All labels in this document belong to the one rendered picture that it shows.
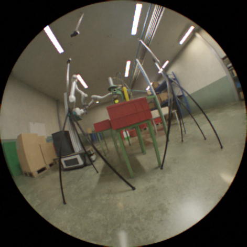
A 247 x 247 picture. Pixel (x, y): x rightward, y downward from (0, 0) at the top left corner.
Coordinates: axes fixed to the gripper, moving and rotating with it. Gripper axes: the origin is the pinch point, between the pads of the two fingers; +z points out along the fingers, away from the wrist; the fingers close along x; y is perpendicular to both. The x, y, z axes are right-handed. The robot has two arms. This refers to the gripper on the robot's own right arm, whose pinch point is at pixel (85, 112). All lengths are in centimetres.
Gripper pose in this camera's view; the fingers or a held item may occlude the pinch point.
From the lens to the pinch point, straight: 180.5
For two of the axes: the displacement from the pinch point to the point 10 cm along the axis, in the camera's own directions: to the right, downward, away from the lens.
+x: 2.4, -1.2, -9.6
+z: 3.0, 9.5, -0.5
